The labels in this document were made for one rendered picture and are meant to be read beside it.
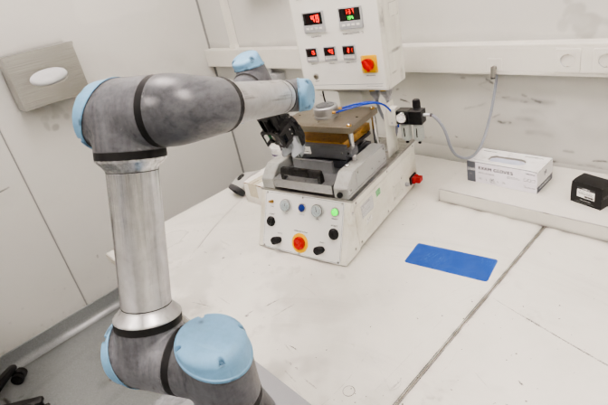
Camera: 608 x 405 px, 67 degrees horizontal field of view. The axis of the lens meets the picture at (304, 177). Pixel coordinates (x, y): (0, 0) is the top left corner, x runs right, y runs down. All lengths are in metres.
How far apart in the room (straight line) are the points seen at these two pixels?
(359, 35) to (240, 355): 1.04
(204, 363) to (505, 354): 0.64
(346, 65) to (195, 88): 0.89
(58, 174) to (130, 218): 1.85
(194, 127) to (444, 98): 1.29
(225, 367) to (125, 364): 0.19
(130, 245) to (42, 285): 1.99
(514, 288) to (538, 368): 0.24
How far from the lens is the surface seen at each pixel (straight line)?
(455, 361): 1.09
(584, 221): 1.46
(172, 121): 0.71
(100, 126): 0.77
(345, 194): 1.32
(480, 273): 1.31
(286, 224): 1.46
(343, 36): 1.52
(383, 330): 1.16
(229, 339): 0.78
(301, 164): 1.45
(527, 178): 1.56
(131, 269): 0.81
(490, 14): 1.70
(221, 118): 0.73
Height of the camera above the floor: 1.56
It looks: 25 degrees down
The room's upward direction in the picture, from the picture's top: 12 degrees counter-clockwise
